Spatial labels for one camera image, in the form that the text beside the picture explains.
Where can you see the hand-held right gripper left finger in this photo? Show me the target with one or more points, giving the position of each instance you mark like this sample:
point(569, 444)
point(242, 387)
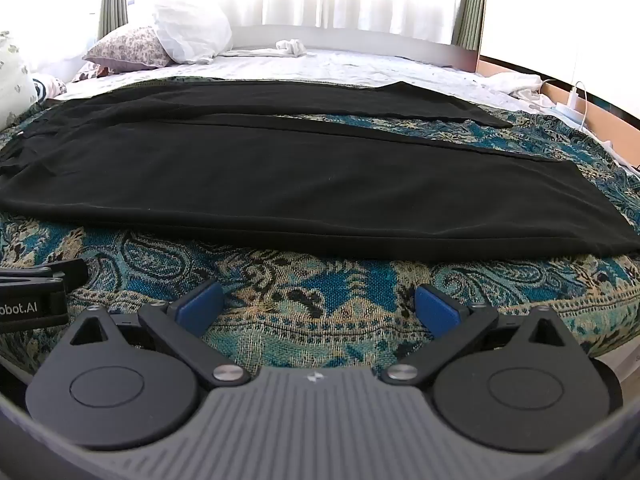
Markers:
point(202, 306)

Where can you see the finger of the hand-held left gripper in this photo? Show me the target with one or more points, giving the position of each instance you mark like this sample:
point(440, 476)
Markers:
point(70, 271)

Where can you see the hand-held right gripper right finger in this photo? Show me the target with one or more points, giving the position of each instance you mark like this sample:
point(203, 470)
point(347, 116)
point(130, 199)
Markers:
point(436, 310)

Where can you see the black pants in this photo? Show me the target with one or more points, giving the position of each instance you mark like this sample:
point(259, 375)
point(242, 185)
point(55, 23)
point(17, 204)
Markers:
point(300, 185)

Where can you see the teal paisley blanket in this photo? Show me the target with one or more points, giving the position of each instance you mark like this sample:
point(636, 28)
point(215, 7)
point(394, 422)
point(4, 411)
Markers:
point(325, 292)

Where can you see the striped cloth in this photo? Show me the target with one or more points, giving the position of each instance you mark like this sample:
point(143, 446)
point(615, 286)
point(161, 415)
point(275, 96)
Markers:
point(47, 86)

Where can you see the white leaf print pillow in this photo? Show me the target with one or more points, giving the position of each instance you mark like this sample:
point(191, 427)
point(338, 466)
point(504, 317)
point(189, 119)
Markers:
point(14, 80)

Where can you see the floral pillow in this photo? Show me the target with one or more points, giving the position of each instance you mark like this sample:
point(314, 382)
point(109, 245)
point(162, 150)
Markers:
point(127, 50)

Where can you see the crumpled white cloth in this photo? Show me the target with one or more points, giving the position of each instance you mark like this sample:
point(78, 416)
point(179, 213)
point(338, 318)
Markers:
point(520, 87)

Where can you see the white power strip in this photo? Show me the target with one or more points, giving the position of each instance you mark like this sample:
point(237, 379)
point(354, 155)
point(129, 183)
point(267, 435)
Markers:
point(570, 111)

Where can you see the white charger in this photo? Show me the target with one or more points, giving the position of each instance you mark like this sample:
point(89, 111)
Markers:
point(576, 96)

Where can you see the white bed sheet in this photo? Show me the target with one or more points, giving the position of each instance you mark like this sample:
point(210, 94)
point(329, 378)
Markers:
point(350, 67)

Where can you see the small white towel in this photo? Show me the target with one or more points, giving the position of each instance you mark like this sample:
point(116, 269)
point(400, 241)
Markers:
point(291, 47)

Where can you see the wooden bed frame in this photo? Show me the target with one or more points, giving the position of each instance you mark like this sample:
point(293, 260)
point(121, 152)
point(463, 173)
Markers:
point(612, 120)

